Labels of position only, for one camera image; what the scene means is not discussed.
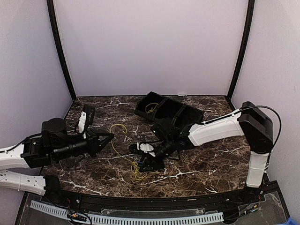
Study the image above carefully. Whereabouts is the black front rail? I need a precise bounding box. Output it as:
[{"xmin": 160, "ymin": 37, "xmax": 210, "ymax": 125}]
[{"xmin": 42, "ymin": 189, "xmax": 250, "ymax": 211}]

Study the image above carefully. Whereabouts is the black three-compartment bin tray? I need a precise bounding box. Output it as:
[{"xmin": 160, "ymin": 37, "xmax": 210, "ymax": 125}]
[{"xmin": 135, "ymin": 91, "xmax": 204, "ymax": 128}]

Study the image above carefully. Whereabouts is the white slotted cable duct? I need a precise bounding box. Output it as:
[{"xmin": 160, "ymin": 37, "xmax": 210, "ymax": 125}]
[{"xmin": 30, "ymin": 200, "xmax": 224, "ymax": 225}]

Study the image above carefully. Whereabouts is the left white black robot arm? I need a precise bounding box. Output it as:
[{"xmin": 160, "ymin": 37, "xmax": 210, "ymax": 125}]
[{"xmin": 0, "ymin": 118, "xmax": 114, "ymax": 204}]

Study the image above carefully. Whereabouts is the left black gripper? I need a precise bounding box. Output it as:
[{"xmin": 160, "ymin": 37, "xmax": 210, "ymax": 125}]
[{"xmin": 53, "ymin": 129, "xmax": 114, "ymax": 161}]

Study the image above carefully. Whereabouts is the right black frame post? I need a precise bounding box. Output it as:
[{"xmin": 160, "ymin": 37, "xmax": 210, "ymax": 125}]
[{"xmin": 226, "ymin": 0, "xmax": 255, "ymax": 101}]

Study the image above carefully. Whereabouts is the remaining yellow cable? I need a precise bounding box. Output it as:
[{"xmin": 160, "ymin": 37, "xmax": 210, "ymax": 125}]
[{"xmin": 130, "ymin": 161, "xmax": 160, "ymax": 181}]

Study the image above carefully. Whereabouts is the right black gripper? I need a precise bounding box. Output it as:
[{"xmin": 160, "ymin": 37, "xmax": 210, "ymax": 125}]
[{"xmin": 138, "ymin": 137, "xmax": 175, "ymax": 172}]

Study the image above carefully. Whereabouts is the left black frame post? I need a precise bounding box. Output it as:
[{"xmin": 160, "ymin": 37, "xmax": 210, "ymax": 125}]
[{"xmin": 46, "ymin": 0, "xmax": 77, "ymax": 101}]

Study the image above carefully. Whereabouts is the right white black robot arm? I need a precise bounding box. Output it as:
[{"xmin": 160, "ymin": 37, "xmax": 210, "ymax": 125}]
[{"xmin": 130, "ymin": 101, "xmax": 279, "ymax": 203}]

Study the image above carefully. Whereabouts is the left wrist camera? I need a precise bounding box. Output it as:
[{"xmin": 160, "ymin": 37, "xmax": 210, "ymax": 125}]
[{"xmin": 75, "ymin": 105, "xmax": 96, "ymax": 135}]

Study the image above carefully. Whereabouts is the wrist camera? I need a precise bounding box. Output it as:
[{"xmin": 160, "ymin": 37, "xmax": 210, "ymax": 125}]
[
  {"xmin": 75, "ymin": 105, "xmax": 96, "ymax": 135},
  {"xmin": 129, "ymin": 142, "xmax": 156, "ymax": 157}
]

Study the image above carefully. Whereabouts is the blue object bottom corner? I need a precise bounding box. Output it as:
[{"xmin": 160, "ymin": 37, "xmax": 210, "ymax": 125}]
[{"xmin": 284, "ymin": 217, "xmax": 300, "ymax": 225}]

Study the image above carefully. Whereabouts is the black frame post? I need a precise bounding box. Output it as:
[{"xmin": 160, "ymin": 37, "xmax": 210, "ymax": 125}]
[
  {"xmin": 226, "ymin": 0, "xmax": 255, "ymax": 101},
  {"xmin": 46, "ymin": 0, "xmax": 77, "ymax": 101}
]

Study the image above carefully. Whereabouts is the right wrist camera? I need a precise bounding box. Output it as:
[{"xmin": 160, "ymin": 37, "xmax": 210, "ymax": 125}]
[{"xmin": 129, "ymin": 142, "xmax": 156, "ymax": 157}]

